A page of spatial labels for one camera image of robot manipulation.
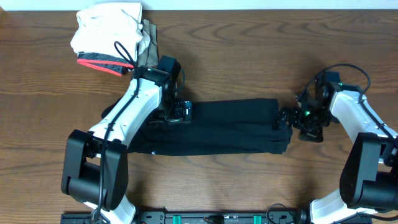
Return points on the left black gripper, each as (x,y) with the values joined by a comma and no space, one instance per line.
(178,116)

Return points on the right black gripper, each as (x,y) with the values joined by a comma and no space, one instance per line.
(314,135)

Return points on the black t-shirt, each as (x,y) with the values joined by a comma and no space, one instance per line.
(217,127)

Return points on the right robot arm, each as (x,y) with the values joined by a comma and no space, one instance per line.
(368,182)

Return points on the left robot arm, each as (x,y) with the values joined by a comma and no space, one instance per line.
(95,164)

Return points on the olive grey folded garment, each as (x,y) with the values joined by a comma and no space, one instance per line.
(150,46)

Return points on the grey red-trimmed folded garment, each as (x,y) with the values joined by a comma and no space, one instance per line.
(105,63)

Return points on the white folded garment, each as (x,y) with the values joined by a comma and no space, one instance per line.
(100,25)

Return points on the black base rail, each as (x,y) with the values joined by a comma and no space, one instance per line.
(275,215)

